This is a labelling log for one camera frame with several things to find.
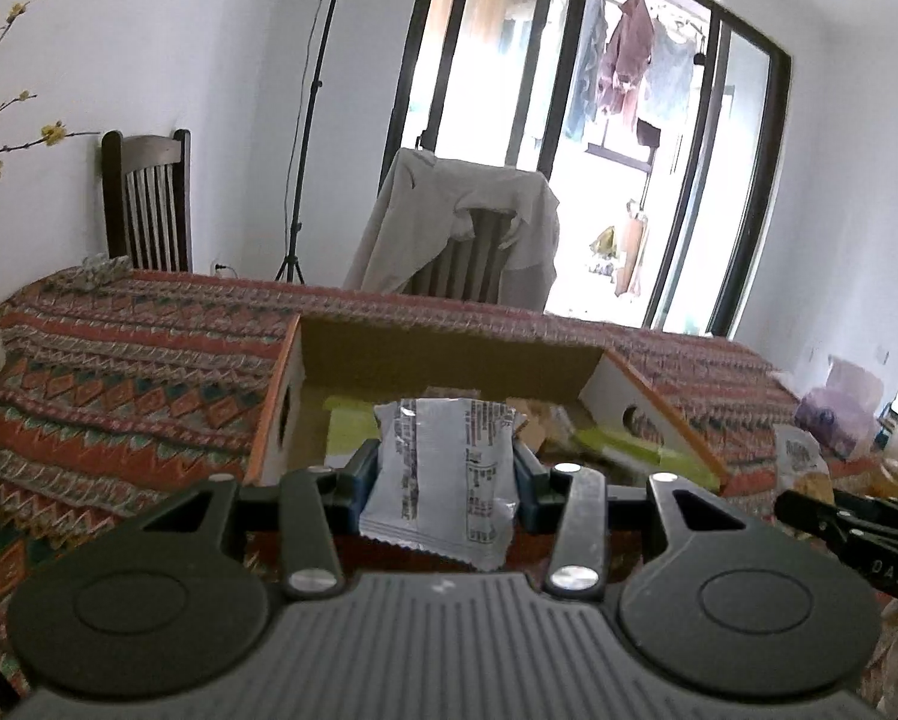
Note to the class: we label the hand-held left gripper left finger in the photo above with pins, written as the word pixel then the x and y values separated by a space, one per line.
pixel 360 491

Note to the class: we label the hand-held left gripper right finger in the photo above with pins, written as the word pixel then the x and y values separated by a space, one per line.
pixel 531 495

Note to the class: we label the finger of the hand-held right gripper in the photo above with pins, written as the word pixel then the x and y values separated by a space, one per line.
pixel 891 511
pixel 808 511

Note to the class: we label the grey-white foil snack packet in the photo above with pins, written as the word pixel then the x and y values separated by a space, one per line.
pixel 441 465

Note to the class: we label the cardboard box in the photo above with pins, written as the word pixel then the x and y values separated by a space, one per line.
pixel 419 360

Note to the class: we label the white yellow snack packet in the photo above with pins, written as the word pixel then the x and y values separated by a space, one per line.
pixel 801 457

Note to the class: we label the yellow-green snack packet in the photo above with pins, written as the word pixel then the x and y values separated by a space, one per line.
pixel 347 427

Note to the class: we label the beige cracker packet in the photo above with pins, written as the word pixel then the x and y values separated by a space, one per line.
pixel 542 424

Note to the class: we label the purple tissue pack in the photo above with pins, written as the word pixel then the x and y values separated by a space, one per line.
pixel 838 412

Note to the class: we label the green long snack packet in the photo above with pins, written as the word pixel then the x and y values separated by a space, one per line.
pixel 629 450

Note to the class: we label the jacket-draped wooden chair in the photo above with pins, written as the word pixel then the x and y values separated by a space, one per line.
pixel 464 262

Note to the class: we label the brown wooden board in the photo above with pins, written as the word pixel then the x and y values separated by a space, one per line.
pixel 632 255

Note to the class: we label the patterned tablecloth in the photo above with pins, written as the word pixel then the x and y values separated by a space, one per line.
pixel 119 390

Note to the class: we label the yellow bag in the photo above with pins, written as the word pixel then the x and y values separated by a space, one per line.
pixel 606 241

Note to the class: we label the white jacket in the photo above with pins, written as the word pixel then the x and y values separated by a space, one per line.
pixel 419 217

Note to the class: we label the small floral pouch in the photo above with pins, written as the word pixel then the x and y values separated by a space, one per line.
pixel 104 270

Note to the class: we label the black-framed sliding glass door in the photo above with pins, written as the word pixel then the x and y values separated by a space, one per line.
pixel 763 165

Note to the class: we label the dark hanging cloth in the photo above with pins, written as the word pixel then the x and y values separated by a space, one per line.
pixel 647 133

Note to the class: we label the dark wooden chair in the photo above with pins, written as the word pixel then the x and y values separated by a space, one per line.
pixel 111 195

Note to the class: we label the blue hanging garment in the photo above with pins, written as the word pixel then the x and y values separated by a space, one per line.
pixel 587 60

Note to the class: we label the grey hanging garment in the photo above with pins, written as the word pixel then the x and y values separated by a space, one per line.
pixel 670 75

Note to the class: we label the maroon hanging garment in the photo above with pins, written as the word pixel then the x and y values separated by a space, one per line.
pixel 629 52

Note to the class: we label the yellow flower branches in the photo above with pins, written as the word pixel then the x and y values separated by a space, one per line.
pixel 51 133

